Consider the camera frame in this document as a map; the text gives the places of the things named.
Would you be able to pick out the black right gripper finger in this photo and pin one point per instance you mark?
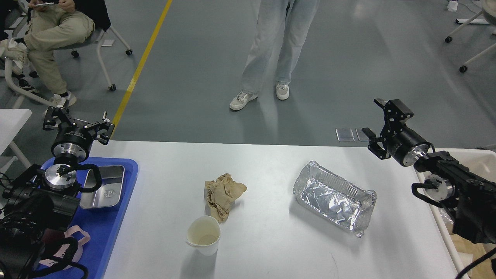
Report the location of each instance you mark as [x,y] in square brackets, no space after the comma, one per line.
[396,114]
[374,146]

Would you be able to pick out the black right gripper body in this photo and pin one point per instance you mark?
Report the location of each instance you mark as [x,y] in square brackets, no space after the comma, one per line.
[405,146]

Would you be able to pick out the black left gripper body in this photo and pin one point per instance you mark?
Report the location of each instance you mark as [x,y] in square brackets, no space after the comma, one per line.
[72,140]

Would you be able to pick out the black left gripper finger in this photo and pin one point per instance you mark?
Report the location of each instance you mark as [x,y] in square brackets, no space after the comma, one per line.
[100,130]
[58,117]

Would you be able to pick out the stainless steel rectangular tray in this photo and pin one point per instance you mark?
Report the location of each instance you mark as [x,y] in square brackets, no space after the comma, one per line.
[108,196]

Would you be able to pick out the pink mug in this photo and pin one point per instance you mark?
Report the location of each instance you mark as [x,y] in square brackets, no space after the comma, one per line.
[53,247]

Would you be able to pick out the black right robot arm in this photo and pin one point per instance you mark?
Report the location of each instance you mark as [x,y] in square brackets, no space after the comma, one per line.
[469,199]

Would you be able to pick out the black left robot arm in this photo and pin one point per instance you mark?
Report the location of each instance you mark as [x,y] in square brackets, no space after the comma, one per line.
[41,199]

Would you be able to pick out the clear floor plate right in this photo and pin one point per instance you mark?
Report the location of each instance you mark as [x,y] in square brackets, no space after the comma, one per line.
[363,134]

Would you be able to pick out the clear floor plate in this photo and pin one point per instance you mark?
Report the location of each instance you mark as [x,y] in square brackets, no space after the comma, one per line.
[363,134]
[345,135]

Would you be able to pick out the clear floor plate left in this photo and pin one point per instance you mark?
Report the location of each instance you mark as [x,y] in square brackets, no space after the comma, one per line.
[345,135]

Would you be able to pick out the white side table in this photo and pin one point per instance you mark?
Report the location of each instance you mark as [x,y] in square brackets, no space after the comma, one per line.
[11,121]

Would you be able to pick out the aluminium foil container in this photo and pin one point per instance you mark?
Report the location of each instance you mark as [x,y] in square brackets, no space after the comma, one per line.
[334,198]

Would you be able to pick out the white plastic bin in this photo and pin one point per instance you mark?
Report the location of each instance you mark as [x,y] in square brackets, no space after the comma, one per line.
[445,232]

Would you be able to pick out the seated person khaki trousers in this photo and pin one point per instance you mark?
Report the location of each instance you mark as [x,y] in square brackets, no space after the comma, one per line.
[54,25]

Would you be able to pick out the white office chair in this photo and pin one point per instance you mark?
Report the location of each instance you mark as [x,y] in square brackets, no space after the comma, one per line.
[97,38]

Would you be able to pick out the blue plastic tray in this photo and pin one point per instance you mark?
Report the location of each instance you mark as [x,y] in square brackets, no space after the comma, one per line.
[101,224]

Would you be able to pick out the brown paper in bin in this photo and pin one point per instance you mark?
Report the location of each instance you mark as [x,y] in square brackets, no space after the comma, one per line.
[469,252]

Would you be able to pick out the crumpled brown paper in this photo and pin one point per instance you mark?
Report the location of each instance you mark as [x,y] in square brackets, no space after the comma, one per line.
[221,193]

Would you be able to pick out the white paper cup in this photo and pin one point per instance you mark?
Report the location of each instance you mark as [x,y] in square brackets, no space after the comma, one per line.
[204,234]

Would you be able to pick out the standing person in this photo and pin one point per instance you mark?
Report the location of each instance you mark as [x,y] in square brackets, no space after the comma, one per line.
[296,17]

